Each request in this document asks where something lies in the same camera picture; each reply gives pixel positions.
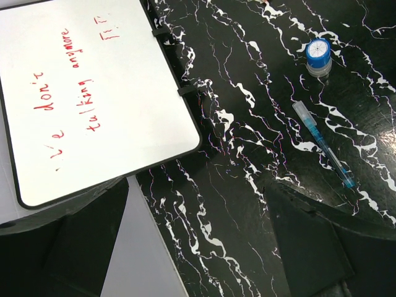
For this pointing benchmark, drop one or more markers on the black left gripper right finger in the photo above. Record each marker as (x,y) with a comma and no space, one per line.
(326,252)

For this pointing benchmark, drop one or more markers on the blue round stamp bottle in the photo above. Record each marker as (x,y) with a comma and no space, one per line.
(318,55)

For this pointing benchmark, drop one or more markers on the white whiteboard black frame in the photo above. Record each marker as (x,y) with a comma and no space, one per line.
(87,96)

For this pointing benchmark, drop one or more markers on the blue gel pen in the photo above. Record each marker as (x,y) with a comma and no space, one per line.
(311,124)

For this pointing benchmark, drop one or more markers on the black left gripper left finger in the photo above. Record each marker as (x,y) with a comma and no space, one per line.
(64,250)

